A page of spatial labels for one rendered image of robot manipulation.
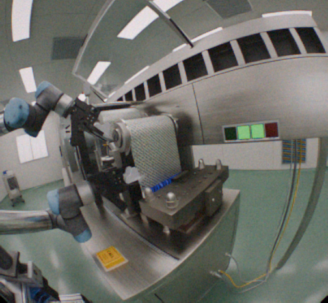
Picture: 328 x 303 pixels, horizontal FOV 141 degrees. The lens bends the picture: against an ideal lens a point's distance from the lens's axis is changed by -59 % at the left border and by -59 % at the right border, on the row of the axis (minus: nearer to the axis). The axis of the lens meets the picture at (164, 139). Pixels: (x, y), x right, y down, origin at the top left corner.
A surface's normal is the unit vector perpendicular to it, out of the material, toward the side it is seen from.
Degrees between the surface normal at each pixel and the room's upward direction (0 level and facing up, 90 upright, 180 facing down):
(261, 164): 90
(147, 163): 90
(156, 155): 90
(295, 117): 90
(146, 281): 0
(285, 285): 0
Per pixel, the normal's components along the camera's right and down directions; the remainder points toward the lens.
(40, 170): 0.68, -0.06
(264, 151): -0.71, 0.19
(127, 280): -0.18, -0.98
